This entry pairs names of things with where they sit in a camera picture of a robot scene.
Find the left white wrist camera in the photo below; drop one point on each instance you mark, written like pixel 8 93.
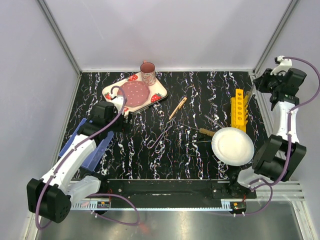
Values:
pixel 118 102

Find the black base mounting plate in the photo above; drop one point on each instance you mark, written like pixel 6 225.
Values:
pixel 218 189

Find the glass test tube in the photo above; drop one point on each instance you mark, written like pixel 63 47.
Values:
pixel 213 121
pixel 252 89
pixel 247 97

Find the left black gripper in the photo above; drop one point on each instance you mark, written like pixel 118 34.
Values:
pixel 124 126

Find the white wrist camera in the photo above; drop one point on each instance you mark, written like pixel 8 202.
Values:
pixel 283 66
pixel 118 102

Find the wooden clothespin clamp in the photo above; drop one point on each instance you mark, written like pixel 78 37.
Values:
pixel 179 106

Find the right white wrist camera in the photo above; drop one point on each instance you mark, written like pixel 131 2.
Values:
pixel 283 66

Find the white paper plate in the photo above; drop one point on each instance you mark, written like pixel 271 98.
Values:
pixel 232 146

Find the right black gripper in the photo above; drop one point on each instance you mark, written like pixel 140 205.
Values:
pixel 260 82

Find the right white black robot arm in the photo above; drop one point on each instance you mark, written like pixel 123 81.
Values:
pixel 280 155

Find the thin metal needle probe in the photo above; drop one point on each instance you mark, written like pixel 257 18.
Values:
pixel 197 141

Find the yellow test tube rack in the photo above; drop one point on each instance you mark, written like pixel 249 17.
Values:
pixel 239 110

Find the pink floral mug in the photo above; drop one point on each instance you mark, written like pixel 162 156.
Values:
pixel 148 74

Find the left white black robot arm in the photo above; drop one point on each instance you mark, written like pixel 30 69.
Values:
pixel 72 178

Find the pink dotted plate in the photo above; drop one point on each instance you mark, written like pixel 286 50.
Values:
pixel 136 92

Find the right controller box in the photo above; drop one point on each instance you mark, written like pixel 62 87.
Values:
pixel 239 206

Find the blue plastic bin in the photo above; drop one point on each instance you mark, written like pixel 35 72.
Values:
pixel 91 162

